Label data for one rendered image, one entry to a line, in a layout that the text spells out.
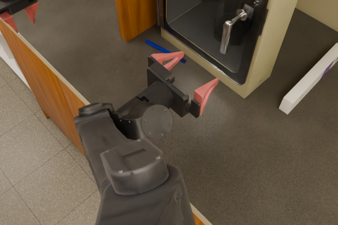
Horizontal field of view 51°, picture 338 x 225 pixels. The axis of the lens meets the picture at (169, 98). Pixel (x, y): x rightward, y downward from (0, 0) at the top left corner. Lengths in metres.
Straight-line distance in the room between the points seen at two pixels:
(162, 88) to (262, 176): 0.33
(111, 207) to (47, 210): 1.65
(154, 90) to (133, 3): 0.40
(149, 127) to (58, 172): 1.40
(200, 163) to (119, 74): 0.34
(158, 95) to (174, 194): 0.44
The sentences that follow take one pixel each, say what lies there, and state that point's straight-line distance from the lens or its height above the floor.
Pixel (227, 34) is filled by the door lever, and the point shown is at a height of 1.18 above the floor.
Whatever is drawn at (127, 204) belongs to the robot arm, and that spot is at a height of 1.48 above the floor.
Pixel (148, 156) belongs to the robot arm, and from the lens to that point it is 0.25.
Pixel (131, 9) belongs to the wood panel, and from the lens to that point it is 1.01.
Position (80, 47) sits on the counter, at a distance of 1.08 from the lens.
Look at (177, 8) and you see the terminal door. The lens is 0.92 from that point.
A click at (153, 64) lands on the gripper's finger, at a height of 1.18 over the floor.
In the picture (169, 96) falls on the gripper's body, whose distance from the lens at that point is 0.66.
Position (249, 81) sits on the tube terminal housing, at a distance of 0.89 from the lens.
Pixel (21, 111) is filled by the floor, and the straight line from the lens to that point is 2.20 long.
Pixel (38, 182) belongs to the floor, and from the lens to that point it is 1.95.
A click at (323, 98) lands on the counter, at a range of 1.01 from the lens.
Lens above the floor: 1.70
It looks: 54 degrees down
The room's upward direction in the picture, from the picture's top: straight up
